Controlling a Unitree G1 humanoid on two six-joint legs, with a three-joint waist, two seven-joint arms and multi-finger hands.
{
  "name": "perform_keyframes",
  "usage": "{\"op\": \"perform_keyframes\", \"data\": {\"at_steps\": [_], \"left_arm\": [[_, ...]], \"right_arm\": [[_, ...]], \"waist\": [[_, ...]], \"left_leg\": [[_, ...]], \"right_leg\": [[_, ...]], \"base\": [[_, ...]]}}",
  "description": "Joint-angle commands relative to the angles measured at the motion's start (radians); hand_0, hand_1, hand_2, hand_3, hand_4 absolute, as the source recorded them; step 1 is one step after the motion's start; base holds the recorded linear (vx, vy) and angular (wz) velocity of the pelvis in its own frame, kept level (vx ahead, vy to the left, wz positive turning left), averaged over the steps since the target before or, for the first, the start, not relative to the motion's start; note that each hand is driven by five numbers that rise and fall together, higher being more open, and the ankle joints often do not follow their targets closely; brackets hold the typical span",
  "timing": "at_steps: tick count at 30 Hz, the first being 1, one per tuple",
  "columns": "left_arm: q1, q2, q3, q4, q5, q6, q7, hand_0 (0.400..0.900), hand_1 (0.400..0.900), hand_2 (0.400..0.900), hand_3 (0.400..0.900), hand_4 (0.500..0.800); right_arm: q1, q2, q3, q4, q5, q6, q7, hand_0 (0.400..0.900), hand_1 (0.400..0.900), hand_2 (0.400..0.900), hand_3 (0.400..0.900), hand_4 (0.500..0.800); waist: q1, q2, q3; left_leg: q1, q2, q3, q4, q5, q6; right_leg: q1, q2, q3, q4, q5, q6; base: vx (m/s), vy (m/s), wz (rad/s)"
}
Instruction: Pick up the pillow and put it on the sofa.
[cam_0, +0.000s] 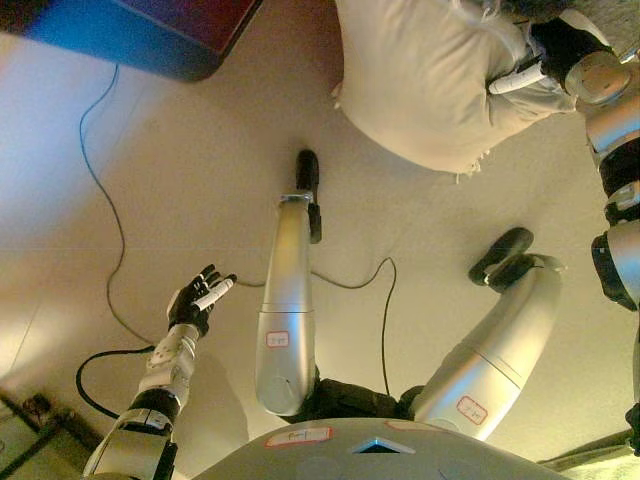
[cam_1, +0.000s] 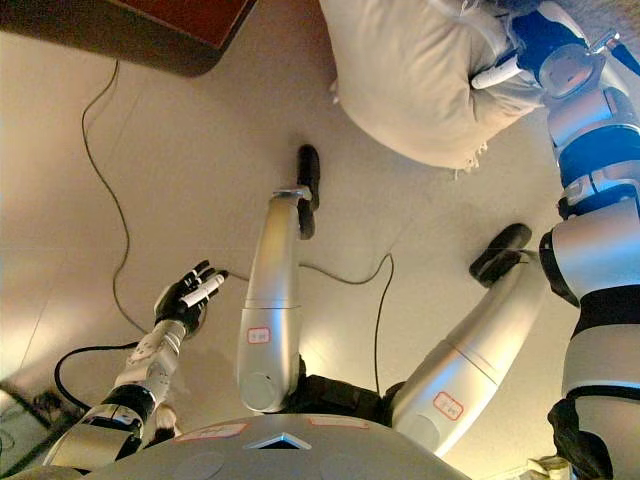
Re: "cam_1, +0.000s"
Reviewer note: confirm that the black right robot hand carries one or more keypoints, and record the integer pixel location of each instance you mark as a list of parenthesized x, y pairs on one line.
[(535, 35)]

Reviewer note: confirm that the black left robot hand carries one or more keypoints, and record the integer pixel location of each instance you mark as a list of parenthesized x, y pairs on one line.
[(182, 300)]

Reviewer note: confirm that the white fringed throw pillow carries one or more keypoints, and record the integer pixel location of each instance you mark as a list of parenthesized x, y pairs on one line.
[(420, 85)]

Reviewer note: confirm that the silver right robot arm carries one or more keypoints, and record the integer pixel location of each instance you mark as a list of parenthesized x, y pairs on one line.
[(595, 260)]

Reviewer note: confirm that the silver left robot leg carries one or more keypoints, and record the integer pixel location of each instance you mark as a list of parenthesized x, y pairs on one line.
[(272, 300)]

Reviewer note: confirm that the silver robot leg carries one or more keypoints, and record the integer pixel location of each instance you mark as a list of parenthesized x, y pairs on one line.
[(465, 365), (272, 300)]

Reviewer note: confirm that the silver robot torso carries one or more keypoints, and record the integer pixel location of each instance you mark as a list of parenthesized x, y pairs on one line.
[(280, 450)]

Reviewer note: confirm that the black left robot foot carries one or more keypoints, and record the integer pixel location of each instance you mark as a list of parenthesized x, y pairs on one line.
[(309, 170)]

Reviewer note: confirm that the black robot foot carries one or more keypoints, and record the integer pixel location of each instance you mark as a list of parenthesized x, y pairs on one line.
[(500, 252), (309, 170)]

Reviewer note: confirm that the black right robot foot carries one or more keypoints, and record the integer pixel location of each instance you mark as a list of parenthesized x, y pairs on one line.
[(500, 252)]

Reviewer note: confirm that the brown wooden desk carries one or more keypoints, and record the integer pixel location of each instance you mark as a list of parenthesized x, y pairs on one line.
[(125, 30)]

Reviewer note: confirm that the silver right robot leg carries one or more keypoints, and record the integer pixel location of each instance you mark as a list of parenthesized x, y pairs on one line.
[(465, 365)]

